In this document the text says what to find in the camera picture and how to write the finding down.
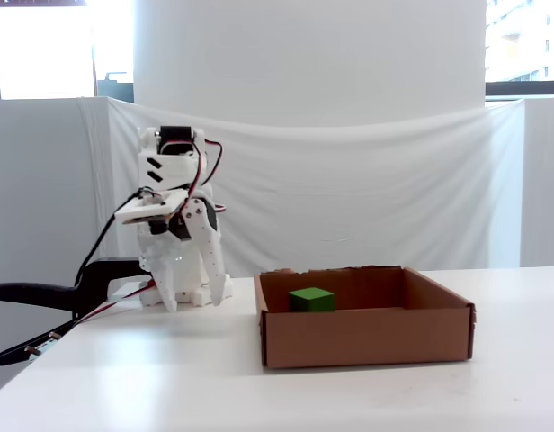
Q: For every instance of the white partition panel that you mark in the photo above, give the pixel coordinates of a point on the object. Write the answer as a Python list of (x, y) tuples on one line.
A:
[(34, 189), (544, 180)]

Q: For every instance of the black clamp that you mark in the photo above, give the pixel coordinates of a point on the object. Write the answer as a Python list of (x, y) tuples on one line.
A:
[(92, 279)]

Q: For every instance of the black bar with metal pins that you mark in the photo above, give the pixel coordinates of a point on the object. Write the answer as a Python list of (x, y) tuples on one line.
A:
[(16, 353)]

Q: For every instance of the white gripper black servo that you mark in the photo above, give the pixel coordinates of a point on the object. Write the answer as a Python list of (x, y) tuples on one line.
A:
[(197, 219)]

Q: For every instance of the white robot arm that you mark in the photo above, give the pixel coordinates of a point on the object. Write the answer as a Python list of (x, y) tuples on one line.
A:
[(169, 168)]

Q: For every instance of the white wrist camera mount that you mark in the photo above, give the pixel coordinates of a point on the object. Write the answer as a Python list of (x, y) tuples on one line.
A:
[(151, 208)]

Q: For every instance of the white cloth backdrop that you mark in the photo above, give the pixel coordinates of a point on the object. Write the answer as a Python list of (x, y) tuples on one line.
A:
[(349, 180)]

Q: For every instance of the brown cardboard box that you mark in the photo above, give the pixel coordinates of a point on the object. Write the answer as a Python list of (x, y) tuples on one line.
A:
[(367, 337)]

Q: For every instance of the white round column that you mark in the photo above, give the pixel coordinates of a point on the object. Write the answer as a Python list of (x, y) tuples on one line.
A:
[(304, 54)]

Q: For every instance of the green cube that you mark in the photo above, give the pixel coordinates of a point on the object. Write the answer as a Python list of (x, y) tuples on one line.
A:
[(310, 299)]

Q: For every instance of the glass window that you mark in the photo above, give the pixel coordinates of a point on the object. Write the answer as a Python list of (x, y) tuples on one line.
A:
[(43, 49), (524, 40)]

